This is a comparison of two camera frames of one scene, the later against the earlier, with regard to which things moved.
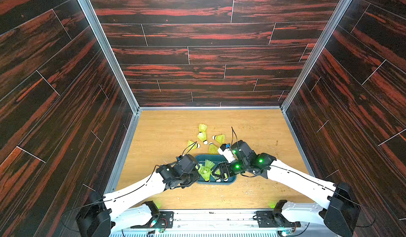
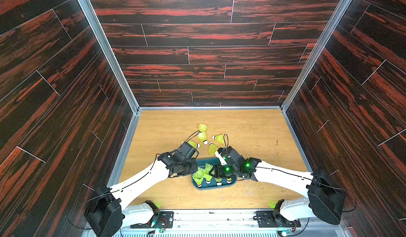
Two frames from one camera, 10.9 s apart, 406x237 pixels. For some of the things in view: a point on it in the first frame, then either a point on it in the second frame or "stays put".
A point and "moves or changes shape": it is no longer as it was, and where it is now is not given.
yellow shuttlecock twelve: x=213 y=149 stays put
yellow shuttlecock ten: x=220 y=138 stays put
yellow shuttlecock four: x=218 y=171 moves or changes shape
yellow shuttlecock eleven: x=192 y=145 stays put
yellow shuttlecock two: x=209 y=165 moves or changes shape
